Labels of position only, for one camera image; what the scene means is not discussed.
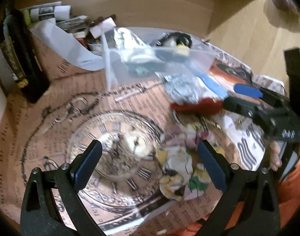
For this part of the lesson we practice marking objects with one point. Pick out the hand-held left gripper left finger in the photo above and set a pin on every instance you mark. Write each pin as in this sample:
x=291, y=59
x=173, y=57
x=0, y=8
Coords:
x=87, y=163

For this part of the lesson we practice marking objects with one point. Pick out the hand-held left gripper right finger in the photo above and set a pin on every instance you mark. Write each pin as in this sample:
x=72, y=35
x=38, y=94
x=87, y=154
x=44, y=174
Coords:
x=212, y=165

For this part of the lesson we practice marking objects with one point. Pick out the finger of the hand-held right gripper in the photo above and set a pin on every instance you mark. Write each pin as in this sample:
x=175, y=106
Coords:
x=248, y=91
x=215, y=86

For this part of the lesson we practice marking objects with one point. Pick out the red cloth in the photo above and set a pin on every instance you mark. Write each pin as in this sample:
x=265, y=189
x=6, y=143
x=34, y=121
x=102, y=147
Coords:
x=199, y=105

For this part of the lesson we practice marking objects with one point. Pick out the floral patterned cloth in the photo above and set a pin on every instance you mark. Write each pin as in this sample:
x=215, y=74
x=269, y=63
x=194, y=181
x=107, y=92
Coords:
x=181, y=163

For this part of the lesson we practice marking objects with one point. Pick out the clear plastic storage bin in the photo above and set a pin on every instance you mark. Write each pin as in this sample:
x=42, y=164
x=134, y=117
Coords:
x=150, y=59

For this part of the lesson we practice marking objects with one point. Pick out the person's right hand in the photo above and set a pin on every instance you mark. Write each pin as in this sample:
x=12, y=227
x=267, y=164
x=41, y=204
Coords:
x=275, y=153

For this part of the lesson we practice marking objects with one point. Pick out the clock print tablecloth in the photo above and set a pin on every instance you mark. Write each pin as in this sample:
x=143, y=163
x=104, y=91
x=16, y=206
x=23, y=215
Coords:
x=95, y=118

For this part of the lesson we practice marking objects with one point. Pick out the black and white plush toy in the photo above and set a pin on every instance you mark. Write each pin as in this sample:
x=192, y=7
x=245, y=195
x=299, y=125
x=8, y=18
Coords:
x=177, y=43

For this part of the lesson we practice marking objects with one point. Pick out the person's orange clothing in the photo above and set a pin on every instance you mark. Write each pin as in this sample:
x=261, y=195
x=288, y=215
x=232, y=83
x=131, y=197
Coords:
x=270, y=201

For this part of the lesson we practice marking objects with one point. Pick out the silver foil bag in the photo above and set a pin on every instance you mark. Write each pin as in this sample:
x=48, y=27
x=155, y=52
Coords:
x=126, y=39

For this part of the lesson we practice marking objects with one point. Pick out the black box with gold trim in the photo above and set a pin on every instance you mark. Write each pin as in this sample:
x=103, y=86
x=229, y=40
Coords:
x=19, y=59

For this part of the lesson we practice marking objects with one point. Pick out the white paper tag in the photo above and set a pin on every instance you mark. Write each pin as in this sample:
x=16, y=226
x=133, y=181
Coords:
x=103, y=28

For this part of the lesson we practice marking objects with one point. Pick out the stack of newspapers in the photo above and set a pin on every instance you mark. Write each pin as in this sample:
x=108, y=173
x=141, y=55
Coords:
x=54, y=13

